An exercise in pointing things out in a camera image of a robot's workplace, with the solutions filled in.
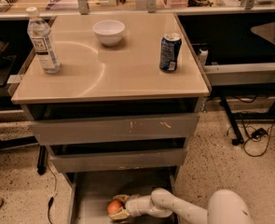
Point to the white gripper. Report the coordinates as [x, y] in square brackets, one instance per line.
[133, 205]

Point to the orange fruit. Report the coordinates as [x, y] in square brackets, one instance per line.
[114, 207]

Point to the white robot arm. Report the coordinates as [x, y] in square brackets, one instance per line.
[224, 207]

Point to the grey bottom drawer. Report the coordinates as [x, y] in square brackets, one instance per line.
[93, 191]

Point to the grey drawer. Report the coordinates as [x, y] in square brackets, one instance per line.
[93, 191]
[119, 160]
[113, 129]

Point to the grey middle drawer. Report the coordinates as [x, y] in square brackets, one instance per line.
[119, 160]

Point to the grey drawer cabinet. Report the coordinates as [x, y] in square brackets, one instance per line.
[124, 80]

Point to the grey top drawer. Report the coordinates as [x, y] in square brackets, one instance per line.
[113, 129]

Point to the blue soda can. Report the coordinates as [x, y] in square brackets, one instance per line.
[169, 51]

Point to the small white bottle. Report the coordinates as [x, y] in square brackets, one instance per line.
[203, 55]

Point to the white ceramic bowl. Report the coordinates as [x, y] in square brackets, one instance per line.
[109, 32]

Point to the clear plastic water bottle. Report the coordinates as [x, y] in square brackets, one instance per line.
[40, 34]

